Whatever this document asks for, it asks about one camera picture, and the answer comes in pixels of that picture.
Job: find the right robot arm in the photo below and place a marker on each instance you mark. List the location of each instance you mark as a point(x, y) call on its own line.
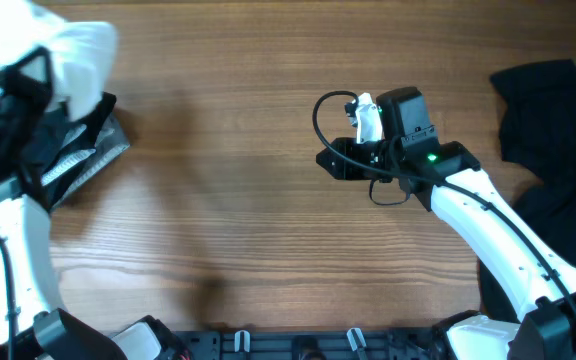
point(396, 141)

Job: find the black folded garment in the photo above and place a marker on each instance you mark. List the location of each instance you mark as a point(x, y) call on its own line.
point(48, 157)

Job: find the white t-shirt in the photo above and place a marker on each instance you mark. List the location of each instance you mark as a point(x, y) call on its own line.
point(82, 54)

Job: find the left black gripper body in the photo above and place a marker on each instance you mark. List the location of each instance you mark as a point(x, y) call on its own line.
point(12, 114)

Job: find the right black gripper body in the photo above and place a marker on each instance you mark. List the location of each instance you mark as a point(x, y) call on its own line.
point(378, 153)

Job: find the grey folded garment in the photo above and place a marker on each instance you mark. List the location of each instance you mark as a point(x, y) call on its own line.
point(79, 163)

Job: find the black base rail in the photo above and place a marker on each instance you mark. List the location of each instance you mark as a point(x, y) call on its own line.
point(149, 338)

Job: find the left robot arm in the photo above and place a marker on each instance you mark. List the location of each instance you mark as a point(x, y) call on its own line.
point(34, 323)

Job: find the black garment on right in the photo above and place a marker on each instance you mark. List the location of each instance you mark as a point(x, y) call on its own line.
point(538, 132)

